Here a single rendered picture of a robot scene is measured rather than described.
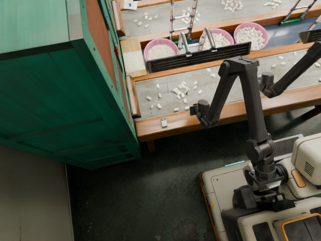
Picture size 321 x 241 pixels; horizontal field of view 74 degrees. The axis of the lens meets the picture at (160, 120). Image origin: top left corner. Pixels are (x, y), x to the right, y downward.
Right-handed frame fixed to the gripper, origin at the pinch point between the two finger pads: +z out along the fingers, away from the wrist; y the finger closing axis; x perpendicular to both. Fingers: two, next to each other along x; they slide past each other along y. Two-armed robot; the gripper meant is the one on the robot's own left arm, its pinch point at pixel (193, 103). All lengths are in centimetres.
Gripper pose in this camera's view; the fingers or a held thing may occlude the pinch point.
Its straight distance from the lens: 141.8
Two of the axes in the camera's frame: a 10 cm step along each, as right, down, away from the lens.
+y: -9.8, 2.0, -0.6
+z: -1.5, -5.2, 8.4
